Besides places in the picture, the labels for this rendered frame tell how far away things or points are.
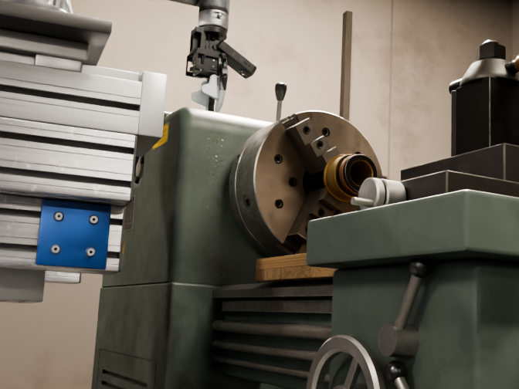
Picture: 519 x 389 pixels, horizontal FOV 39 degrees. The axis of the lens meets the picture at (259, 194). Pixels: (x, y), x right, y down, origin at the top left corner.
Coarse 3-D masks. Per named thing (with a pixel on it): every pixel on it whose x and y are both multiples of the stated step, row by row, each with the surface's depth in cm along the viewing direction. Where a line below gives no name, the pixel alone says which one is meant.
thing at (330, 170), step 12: (336, 156) 144; (348, 156) 142; (360, 156) 139; (324, 168) 143; (336, 168) 140; (348, 168) 138; (360, 168) 143; (372, 168) 140; (324, 180) 142; (336, 180) 140; (348, 180) 138; (360, 180) 144; (336, 192) 142; (348, 192) 140
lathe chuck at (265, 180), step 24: (312, 120) 153; (336, 120) 155; (264, 144) 147; (288, 144) 149; (336, 144) 155; (360, 144) 157; (240, 168) 152; (264, 168) 146; (288, 168) 149; (240, 192) 151; (264, 192) 146; (288, 192) 148; (264, 216) 145; (288, 216) 147; (264, 240) 151
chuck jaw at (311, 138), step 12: (288, 120) 150; (288, 132) 149; (300, 132) 146; (312, 132) 148; (300, 144) 148; (312, 144) 145; (324, 144) 146; (300, 156) 150; (312, 156) 146; (324, 156) 143; (312, 168) 148
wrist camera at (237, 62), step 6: (222, 42) 179; (222, 48) 179; (228, 48) 180; (228, 54) 180; (234, 54) 180; (240, 54) 181; (228, 60) 182; (234, 60) 180; (240, 60) 181; (246, 60) 181; (234, 66) 183; (240, 66) 181; (246, 66) 181; (252, 66) 182; (240, 72) 183; (246, 72) 182; (252, 72) 182; (246, 78) 185
